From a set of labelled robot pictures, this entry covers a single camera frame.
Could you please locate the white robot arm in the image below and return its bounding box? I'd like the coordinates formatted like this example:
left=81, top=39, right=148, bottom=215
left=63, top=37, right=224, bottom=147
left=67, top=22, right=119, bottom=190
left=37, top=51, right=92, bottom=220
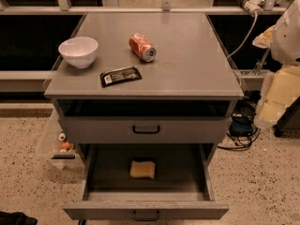
left=254, top=0, right=300, bottom=137

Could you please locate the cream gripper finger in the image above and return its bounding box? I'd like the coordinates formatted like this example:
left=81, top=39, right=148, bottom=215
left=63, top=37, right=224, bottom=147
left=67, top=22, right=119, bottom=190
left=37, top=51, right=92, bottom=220
left=254, top=70, right=300, bottom=129
left=252, top=26, right=275, bottom=49

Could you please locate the white power strip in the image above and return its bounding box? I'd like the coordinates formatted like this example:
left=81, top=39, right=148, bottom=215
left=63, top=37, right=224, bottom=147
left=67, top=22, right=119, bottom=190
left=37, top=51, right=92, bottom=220
left=236, top=0, right=264, bottom=16

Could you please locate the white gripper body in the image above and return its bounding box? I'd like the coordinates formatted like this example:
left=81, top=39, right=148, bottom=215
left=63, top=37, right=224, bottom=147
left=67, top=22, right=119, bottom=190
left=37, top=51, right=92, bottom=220
left=274, top=66, right=300, bottom=137

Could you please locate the orange soda can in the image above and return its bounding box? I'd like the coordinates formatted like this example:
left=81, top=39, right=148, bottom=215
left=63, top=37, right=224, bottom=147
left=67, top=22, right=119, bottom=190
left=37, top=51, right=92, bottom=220
left=128, top=33, right=157, bottom=63

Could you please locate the yellow sponge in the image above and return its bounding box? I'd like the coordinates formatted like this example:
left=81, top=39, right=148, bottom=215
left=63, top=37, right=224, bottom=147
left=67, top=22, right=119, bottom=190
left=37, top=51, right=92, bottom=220
left=129, top=161, right=156, bottom=179

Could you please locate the metal railing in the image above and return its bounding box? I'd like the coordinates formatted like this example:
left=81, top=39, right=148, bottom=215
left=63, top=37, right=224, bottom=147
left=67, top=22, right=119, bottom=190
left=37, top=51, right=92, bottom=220
left=0, top=0, right=300, bottom=16

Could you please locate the white power cable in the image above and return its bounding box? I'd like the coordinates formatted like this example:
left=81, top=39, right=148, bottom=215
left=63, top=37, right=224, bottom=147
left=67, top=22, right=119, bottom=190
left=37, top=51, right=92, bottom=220
left=227, top=11, right=259, bottom=60

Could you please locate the white bowl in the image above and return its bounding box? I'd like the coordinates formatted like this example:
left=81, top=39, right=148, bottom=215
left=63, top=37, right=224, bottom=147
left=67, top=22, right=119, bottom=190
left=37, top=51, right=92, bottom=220
left=58, top=37, right=98, bottom=68

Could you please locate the grey drawer cabinet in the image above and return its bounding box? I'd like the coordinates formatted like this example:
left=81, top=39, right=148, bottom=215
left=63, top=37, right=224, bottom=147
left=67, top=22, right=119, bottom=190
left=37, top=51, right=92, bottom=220
left=43, top=12, right=245, bottom=161

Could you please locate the blue box with cables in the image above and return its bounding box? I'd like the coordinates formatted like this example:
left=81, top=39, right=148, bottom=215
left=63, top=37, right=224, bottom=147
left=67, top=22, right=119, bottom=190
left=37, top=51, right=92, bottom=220
left=218, top=101, right=261, bottom=152

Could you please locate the black snack packet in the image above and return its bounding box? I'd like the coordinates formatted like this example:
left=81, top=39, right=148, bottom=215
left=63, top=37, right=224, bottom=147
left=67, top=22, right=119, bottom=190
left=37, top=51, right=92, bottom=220
left=99, top=67, right=143, bottom=87

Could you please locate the clear plastic bin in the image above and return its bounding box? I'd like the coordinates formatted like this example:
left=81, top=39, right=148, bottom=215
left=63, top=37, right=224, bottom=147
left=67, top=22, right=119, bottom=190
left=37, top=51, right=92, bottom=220
left=36, top=111, right=84, bottom=169

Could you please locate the closed grey drawer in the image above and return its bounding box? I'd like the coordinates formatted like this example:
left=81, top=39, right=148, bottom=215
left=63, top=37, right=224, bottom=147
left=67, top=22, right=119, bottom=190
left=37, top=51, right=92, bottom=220
left=59, top=116, right=232, bottom=143

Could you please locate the black bag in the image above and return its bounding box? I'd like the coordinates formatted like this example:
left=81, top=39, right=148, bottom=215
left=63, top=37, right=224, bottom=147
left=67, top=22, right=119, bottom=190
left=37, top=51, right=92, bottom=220
left=0, top=212, right=38, bottom=225

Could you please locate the open grey drawer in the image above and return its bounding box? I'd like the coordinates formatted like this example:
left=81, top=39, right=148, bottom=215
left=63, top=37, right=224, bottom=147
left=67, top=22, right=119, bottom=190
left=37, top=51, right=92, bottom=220
left=63, top=144, right=229, bottom=221

